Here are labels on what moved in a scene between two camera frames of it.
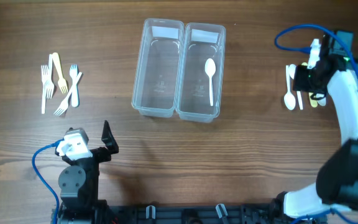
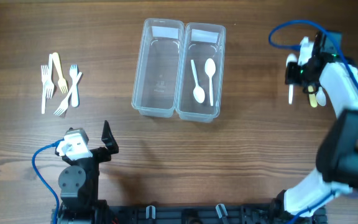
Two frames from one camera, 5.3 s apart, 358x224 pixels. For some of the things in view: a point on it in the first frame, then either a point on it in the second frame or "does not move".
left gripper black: (105, 154) does not move
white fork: (74, 100) does not move
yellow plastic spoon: (313, 102) does not move
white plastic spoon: (322, 101) does not move
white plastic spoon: (289, 99) to (198, 93)
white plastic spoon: (292, 70) to (291, 58)
